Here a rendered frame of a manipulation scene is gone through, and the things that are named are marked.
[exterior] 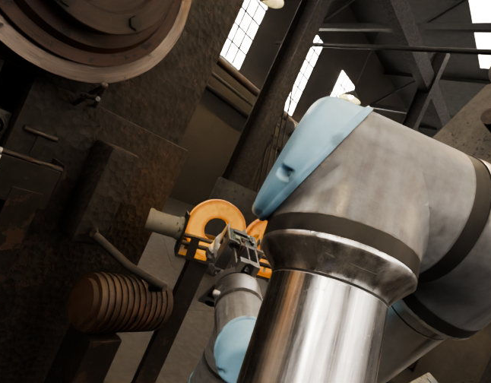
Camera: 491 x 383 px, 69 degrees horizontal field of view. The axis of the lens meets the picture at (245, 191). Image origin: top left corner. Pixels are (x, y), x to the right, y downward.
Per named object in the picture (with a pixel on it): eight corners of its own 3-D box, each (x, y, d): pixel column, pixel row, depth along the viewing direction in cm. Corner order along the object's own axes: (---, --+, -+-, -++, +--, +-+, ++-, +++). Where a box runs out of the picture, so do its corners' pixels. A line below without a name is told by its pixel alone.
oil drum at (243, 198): (171, 250, 356) (207, 169, 356) (210, 257, 401) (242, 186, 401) (207, 278, 317) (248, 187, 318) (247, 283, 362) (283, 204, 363)
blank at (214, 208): (196, 191, 93) (197, 193, 89) (251, 209, 96) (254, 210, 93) (177, 248, 93) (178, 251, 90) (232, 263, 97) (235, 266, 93)
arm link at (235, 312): (202, 387, 45) (228, 337, 42) (204, 324, 55) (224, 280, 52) (259, 399, 46) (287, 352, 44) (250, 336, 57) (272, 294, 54)
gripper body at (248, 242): (261, 237, 69) (271, 273, 58) (241, 271, 71) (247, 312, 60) (226, 223, 67) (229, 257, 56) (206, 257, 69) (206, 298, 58)
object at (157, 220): (144, 228, 92) (151, 206, 92) (177, 237, 94) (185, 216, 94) (143, 232, 86) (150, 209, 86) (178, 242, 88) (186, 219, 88)
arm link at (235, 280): (248, 332, 56) (202, 316, 54) (245, 312, 61) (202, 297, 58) (272, 297, 54) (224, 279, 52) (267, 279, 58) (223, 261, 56)
